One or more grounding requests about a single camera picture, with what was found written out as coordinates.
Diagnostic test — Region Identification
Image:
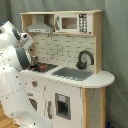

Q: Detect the wooden toy kitchen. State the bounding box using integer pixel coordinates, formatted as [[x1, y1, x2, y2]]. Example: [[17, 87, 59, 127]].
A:
[[21, 10, 115, 128]]

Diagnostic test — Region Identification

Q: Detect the toy oven door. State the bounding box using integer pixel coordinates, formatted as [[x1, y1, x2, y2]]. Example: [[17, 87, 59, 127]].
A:
[[27, 93, 37, 111]]

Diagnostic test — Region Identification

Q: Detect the grey fabric backdrop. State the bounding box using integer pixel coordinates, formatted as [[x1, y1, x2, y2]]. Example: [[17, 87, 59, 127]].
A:
[[0, 0, 128, 128]]

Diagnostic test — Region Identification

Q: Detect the black toy faucet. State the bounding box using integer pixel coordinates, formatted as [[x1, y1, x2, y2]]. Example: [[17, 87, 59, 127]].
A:
[[76, 50, 94, 70]]

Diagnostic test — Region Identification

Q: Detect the grey toy sink basin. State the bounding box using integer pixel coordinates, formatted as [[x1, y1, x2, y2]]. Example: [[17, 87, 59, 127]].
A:
[[52, 67, 92, 81]]

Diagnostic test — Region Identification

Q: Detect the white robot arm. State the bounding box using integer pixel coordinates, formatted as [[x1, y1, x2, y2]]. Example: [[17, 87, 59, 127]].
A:
[[0, 21, 53, 128]]

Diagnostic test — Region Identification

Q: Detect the grey toy range hood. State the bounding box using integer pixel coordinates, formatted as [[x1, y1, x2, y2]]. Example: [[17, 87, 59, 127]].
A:
[[25, 15, 53, 33]]

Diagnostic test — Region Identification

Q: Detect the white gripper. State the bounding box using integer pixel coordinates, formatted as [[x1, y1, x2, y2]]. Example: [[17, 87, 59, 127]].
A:
[[20, 33, 34, 49]]

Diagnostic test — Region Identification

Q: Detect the small metal pot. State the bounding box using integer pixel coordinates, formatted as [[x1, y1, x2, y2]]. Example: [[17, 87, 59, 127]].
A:
[[31, 56, 39, 66]]

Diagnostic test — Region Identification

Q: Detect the toy microwave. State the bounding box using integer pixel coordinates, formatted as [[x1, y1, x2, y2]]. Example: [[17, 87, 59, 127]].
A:
[[55, 14, 93, 34]]

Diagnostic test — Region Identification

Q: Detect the black toy stovetop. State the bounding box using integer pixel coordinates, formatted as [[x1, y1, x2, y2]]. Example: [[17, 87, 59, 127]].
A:
[[29, 63, 56, 73]]

